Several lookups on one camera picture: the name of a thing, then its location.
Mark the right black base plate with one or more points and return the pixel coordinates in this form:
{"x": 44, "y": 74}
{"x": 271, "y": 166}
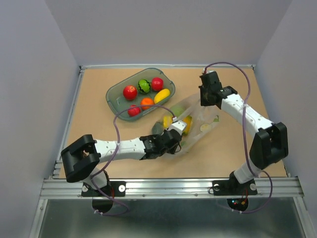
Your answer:
{"x": 227, "y": 187}

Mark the red apple right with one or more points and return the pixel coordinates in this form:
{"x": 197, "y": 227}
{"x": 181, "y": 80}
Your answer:
{"x": 157, "y": 84}

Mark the red toy strawberry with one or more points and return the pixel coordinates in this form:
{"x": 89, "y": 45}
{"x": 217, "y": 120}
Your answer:
{"x": 134, "y": 110}

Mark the clear plastic bag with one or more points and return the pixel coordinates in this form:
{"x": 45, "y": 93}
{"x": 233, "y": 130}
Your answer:
{"x": 204, "y": 119}

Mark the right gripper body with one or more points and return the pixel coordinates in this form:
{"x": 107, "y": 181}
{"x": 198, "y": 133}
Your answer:
{"x": 204, "y": 97}

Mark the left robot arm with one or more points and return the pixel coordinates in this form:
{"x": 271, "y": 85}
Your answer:
{"x": 80, "y": 159}

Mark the aluminium front rail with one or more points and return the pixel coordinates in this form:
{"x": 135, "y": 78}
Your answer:
{"x": 174, "y": 188}

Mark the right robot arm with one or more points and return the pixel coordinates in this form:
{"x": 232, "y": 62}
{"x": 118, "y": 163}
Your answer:
{"x": 270, "y": 140}

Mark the red apple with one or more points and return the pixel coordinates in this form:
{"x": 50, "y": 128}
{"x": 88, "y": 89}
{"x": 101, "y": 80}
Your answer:
{"x": 157, "y": 84}
{"x": 130, "y": 92}

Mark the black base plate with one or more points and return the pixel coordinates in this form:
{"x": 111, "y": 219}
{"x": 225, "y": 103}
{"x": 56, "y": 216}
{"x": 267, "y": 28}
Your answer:
{"x": 227, "y": 187}
{"x": 113, "y": 189}

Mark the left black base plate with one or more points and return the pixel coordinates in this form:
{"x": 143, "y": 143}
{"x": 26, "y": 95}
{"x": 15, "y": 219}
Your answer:
{"x": 113, "y": 189}

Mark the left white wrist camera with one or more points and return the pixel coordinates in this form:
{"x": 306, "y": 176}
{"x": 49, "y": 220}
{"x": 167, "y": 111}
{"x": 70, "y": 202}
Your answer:
{"x": 177, "y": 125}

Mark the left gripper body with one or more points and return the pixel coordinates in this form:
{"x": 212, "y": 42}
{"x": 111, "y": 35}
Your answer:
{"x": 172, "y": 150}

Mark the yellow toy mango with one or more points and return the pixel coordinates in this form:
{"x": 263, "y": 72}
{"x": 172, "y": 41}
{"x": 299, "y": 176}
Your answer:
{"x": 161, "y": 95}

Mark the dark green fruit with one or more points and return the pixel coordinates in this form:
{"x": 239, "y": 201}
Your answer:
{"x": 157, "y": 128}

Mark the green toy watermelon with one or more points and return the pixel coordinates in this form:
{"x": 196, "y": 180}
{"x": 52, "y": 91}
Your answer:
{"x": 144, "y": 86}

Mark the grey-green plastic basin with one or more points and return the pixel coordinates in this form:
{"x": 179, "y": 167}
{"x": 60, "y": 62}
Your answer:
{"x": 117, "y": 102}

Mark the orange toy fruit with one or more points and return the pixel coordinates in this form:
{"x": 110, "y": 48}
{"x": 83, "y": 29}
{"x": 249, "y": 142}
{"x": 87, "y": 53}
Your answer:
{"x": 146, "y": 103}

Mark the green fruit in bag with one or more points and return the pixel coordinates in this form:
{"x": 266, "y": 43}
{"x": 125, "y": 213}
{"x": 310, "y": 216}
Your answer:
{"x": 178, "y": 110}

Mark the red apple left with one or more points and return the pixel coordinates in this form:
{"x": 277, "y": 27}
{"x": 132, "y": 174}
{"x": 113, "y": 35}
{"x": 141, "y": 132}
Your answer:
{"x": 130, "y": 92}

